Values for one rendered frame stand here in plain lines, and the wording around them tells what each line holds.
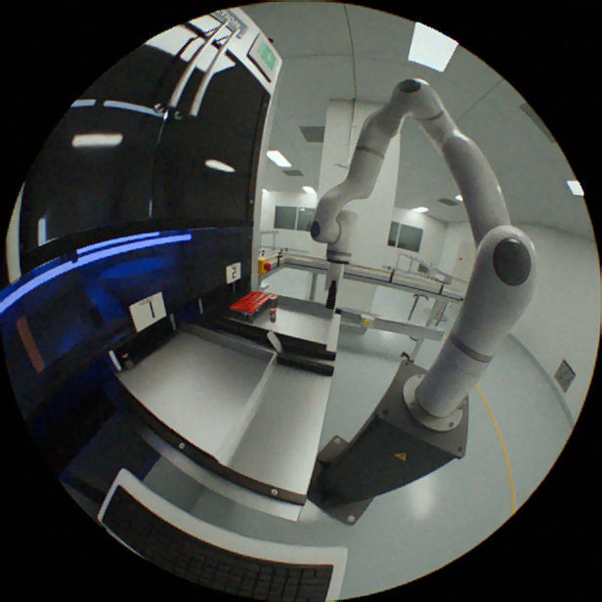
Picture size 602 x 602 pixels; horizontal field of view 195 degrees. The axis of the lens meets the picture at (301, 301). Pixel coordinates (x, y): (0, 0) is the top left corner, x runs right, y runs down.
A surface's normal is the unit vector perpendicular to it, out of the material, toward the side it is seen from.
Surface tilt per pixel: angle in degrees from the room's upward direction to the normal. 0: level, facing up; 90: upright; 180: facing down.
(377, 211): 90
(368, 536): 0
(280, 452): 0
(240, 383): 0
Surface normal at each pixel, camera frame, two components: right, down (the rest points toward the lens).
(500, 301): -0.69, 0.69
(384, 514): 0.11, -0.91
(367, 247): -0.25, 0.36
